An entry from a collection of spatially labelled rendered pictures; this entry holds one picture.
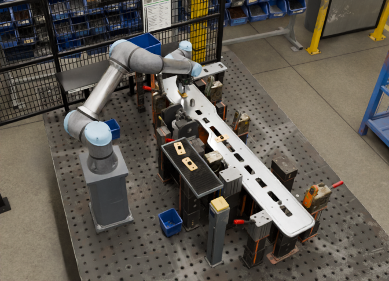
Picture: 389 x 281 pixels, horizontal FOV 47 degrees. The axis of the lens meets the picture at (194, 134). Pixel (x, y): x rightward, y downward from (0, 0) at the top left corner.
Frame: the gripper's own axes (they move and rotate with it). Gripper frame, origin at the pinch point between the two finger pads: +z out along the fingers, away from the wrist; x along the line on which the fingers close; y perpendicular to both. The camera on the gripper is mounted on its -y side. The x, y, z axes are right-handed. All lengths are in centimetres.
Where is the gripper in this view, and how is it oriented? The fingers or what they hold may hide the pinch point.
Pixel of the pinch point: (182, 90)
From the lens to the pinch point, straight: 279.6
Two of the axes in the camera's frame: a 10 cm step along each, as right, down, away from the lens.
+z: -0.4, 7.2, 6.9
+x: 8.7, -3.2, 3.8
